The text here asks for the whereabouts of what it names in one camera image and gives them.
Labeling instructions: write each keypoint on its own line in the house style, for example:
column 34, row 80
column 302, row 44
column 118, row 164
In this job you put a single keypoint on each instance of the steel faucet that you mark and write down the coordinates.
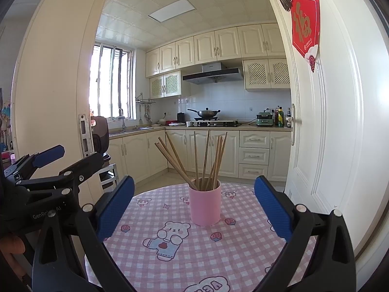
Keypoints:
column 121, row 118

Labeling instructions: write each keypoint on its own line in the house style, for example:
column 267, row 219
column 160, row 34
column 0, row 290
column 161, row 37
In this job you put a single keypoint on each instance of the green yellow bottle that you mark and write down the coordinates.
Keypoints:
column 281, row 118

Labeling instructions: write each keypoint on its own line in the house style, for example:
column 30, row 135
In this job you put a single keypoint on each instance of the red dish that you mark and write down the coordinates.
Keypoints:
column 172, row 122

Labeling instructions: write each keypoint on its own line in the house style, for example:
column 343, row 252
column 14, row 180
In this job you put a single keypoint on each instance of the pink cup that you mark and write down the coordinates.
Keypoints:
column 205, row 210

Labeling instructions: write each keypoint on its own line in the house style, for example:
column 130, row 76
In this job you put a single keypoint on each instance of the person's left hand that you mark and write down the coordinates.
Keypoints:
column 12, row 245

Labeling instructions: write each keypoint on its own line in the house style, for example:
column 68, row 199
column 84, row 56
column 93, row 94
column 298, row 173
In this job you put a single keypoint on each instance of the red door poster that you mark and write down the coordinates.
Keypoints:
column 305, row 24

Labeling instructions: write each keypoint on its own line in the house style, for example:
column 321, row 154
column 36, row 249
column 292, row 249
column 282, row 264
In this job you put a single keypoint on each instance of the steel sink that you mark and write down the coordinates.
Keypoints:
column 133, row 130

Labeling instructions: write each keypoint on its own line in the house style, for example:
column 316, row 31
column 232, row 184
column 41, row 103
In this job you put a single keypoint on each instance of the black air fryer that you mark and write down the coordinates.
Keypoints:
column 100, row 135

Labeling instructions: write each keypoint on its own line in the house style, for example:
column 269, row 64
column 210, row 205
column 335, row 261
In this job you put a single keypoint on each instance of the ceiling light panel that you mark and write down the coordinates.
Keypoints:
column 171, row 9

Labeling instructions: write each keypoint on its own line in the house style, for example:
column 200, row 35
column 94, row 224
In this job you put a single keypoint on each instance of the gas stove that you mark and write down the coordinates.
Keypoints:
column 218, row 123

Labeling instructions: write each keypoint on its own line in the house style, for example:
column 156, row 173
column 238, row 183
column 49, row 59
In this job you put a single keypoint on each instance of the black kettle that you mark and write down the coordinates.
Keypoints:
column 180, row 117

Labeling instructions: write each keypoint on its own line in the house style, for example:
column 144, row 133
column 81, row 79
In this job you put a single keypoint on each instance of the pink checked tablecloth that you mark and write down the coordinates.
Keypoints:
column 237, row 249

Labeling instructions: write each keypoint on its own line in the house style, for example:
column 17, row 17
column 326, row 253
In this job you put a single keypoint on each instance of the cream lower cabinets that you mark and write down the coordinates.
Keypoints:
column 136, row 155

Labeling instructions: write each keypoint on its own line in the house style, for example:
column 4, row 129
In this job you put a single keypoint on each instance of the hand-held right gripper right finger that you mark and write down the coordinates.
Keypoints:
column 272, row 206

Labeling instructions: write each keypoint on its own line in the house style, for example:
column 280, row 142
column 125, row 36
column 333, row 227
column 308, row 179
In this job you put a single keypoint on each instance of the bunch of wooden chopsticks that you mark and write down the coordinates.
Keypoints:
column 217, row 165

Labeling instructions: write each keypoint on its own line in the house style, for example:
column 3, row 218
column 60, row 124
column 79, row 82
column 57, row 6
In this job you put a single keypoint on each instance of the metal storage rack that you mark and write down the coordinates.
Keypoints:
column 109, row 173

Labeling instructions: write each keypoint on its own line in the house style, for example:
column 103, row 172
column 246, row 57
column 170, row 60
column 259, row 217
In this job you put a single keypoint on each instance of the small lattice door cabinet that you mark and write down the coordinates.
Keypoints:
column 165, row 85

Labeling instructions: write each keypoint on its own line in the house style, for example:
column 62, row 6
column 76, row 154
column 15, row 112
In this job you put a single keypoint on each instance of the metal strike plate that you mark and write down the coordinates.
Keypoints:
column 85, row 137

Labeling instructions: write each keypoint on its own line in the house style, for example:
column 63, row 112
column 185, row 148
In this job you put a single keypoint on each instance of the cream cabinets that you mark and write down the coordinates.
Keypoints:
column 136, row 155
column 212, row 47

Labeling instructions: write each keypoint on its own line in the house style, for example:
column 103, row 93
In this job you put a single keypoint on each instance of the wall utensil rack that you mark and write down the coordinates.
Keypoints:
column 146, row 105

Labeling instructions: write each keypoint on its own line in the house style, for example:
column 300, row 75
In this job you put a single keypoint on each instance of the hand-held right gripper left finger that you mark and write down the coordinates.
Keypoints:
column 117, row 206

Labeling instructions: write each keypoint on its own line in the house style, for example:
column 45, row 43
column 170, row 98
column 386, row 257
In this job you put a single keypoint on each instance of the white door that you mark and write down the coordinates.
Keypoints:
column 334, row 127

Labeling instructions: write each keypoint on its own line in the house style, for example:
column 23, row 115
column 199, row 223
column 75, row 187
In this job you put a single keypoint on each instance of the wok with lid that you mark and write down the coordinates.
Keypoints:
column 208, row 114

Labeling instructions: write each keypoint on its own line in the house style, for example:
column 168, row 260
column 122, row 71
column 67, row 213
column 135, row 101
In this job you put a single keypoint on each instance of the range hood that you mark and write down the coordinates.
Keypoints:
column 212, row 74

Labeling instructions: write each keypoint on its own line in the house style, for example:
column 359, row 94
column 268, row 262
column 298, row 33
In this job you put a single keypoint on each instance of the wide lattice door cabinet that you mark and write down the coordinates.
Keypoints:
column 266, row 74

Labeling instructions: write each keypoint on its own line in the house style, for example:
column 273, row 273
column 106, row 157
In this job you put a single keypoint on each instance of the dark sauce bottle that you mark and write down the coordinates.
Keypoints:
column 288, row 120

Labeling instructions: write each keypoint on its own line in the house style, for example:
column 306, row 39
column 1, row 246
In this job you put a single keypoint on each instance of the cream upper cabinets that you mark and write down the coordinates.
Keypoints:
column 212, row 47

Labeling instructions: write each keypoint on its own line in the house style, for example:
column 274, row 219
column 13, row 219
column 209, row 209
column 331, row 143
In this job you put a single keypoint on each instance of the green cooking appliance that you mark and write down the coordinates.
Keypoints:
column 265, row 120

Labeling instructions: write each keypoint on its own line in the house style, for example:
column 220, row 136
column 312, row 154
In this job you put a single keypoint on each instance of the window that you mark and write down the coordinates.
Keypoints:
column 111, row 82

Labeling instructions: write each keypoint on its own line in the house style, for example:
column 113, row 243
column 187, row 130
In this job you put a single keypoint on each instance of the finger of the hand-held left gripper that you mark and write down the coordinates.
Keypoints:
column 48, row 156
column 85, row 167

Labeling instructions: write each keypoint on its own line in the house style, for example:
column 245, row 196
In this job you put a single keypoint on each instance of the cream drawer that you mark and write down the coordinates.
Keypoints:
column 254, row 140
column 254, row 156
column 253, row 172

